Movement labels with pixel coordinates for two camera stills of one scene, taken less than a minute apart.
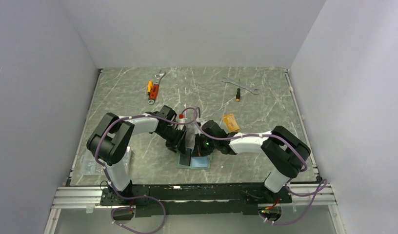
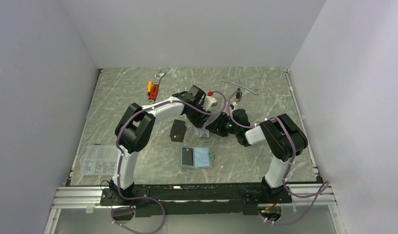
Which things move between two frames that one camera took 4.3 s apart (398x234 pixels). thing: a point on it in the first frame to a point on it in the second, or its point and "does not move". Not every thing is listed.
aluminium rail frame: [89, 197] does not move
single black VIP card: [185, 160] does not move
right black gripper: [198, 150] to [216, 126]
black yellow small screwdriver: [238, 94] does not move
